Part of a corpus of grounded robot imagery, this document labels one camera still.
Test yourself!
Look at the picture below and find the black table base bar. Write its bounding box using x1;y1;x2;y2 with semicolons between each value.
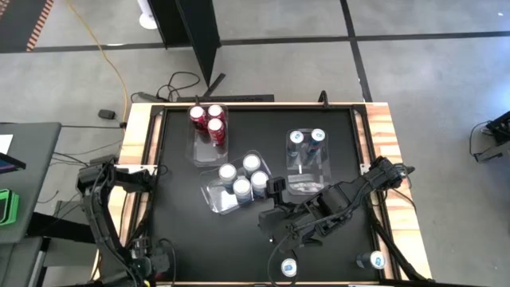
25;212;101;245

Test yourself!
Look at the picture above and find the black clamp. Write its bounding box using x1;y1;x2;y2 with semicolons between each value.
317;89;333;109

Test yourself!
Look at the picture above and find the black table edge frame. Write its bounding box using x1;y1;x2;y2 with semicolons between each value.
147;101;382;285

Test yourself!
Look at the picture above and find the grey power strip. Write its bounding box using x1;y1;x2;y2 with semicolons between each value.
130;92;163;102

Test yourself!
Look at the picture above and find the clear plastic storage bin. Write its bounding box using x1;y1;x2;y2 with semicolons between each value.
186;104;230;167
198;149;276;215
284;128;333;197

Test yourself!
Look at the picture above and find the black divider panel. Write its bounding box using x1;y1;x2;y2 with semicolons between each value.
147;0;227;100

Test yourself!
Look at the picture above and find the grey side table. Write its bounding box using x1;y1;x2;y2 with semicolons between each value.
0;121;63;245

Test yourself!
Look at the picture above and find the blue silver Red Bull can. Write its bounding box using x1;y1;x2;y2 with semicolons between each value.
306;128;327;156
287;130;306;159
280;258;299;278
355;250;387;270

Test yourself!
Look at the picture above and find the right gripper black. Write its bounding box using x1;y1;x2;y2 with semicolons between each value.
265;176;298;228

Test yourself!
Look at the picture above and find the black equipment box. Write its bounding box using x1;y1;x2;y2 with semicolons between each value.
484;110;510;145

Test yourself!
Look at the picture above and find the grey metal foot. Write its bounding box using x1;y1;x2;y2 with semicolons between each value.
476;140;510;163

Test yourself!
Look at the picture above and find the green plastic tray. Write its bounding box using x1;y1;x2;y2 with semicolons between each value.
0;188;21;227

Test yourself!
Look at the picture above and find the black floor cable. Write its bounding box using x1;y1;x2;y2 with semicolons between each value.
156;71;202;100

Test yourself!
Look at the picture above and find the white paper sheet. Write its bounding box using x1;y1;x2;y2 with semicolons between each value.
0;134;14;155

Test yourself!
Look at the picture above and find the black mat orange striped edge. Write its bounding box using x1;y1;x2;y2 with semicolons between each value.
0;0;56;53

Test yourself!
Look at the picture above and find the white blue Spindrift can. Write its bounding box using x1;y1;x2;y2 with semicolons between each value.
241;153;263;176
232;177;253;206
249;170;270;199
218;162;239;192

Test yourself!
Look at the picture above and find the black tablet blue screen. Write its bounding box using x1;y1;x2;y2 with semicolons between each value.
0;151;27;175

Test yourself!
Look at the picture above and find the white round stand base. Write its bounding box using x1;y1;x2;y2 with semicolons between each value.
136;0;159;31

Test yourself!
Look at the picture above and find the yellow cable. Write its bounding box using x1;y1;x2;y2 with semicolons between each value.
65;0;129;123

